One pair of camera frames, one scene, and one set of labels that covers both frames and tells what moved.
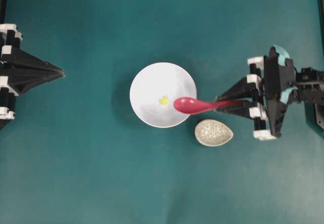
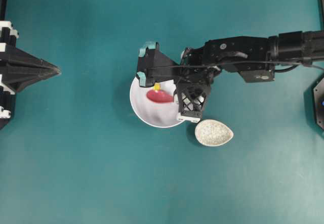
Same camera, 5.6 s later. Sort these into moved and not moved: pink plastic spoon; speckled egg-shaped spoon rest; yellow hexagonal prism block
Moved: yellow hexagonal prism block; pink plastic spoon
Not moved: speckled egg-shaped spoon rest
